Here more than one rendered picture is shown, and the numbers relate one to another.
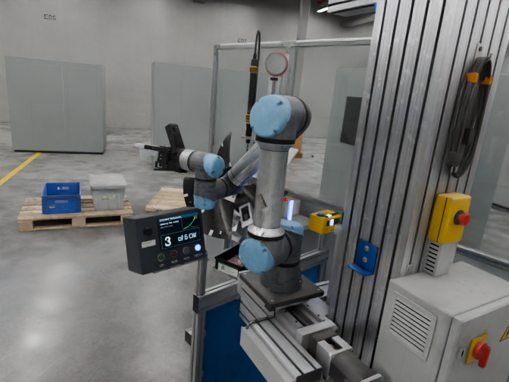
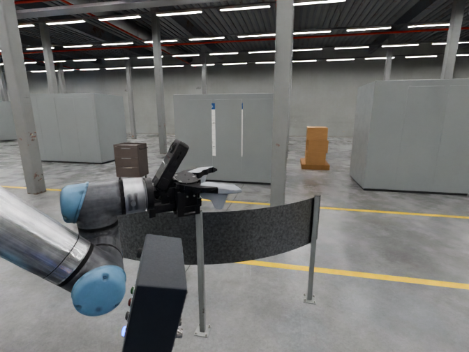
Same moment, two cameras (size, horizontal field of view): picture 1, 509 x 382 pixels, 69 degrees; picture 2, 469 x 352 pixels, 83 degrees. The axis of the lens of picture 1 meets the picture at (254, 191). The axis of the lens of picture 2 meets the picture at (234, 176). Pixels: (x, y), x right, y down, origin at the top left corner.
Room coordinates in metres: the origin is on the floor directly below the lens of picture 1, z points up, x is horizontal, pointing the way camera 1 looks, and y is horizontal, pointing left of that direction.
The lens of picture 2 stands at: (1.73, -0.12, 1.61)
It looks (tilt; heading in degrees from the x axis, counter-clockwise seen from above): 13 degrees down; 121
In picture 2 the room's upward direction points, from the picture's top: straight up
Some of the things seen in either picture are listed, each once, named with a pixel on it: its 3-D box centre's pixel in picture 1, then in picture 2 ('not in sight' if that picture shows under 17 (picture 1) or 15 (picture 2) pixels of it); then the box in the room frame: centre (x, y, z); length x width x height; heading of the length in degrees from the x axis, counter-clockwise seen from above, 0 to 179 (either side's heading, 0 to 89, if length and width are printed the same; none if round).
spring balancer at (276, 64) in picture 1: (276, 64); not in sight; (2.69, -0.07, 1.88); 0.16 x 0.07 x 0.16; 79
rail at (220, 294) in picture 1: (271, 274); not in sight; (1.66, -0.12, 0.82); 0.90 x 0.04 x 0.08; 134
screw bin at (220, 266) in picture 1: (239, 261); not in sight; (1.72, 0.04, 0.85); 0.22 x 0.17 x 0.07; 150
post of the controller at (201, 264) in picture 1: (201, 273); not in sight; (1.36, 0.19, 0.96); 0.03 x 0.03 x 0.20; 44
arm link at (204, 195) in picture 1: (207, 191); (100, 249); (1.24, 0.16, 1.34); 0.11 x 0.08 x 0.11; 147
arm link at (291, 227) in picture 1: (284, 239); not in sight; (1.19, -0.12, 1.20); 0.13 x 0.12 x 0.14; 147
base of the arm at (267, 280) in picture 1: (282, 269); not in sight; (1.19, -0.12, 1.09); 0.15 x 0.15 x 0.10
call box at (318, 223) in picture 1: (324, 222); not in sight; (1.93, -0.40, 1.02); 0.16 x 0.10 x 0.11; 134
